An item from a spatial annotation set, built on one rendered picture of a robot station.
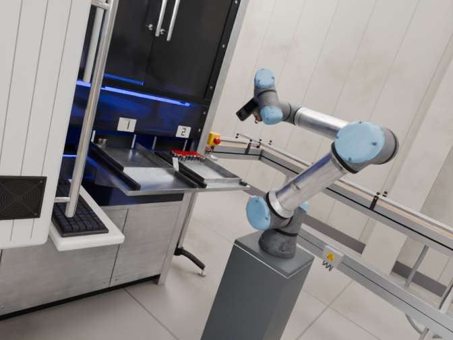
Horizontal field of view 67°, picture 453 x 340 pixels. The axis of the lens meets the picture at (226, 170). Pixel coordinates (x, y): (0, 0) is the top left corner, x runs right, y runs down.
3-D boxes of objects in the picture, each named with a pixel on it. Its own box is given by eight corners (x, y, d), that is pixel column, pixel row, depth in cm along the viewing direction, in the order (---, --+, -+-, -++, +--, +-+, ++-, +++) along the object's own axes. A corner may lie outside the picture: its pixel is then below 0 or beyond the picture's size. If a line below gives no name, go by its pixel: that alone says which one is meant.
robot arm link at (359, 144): (276, 233, 130) (405, 150, 98) (249, 237, 120) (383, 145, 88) (263, 206, 135) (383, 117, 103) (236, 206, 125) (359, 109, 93)
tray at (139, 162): (85, 145, 157) (87, 138, 156) (135, 148, 176) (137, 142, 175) (122, 175, 135) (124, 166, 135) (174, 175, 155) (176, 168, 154)
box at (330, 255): (319, 258, 223) (325, 245, 220) (323, 256, 226) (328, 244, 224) (336, 268, 215) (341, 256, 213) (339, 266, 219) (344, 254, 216)
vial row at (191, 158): (172, 160, 175) (174, 152, 174) (199, 162, 188) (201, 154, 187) (175, 162, 173) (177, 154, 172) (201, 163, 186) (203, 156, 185)
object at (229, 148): (191, 158, 208) (198, 133, 204) (176, 148, 217) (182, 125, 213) (259, 161, 258) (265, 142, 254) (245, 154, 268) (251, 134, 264)
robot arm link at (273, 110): (293, 120, 127) (286, 93, 129) (274, 115, 119) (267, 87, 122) (277, 128, 132) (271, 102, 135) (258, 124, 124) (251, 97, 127)
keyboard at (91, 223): (26, 180, 123) (27, 174, 123) (67, 181, 133) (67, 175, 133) (61, 238, 97) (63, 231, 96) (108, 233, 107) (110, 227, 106)
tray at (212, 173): (160, 157, 175) (162, 151, 174) (198, 159, 194) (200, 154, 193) (202, 185, 153) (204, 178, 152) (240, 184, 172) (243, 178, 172)
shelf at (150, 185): (74, 149, 154) (75, 144, 153) (191, 155, 205) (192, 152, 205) (127, 195, 124) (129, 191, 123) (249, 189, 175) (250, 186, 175)
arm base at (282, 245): (300, 252, 140) (309, 231, 137) (284, 262, 127) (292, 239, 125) (269, 235, 147) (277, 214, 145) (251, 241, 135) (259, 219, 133)
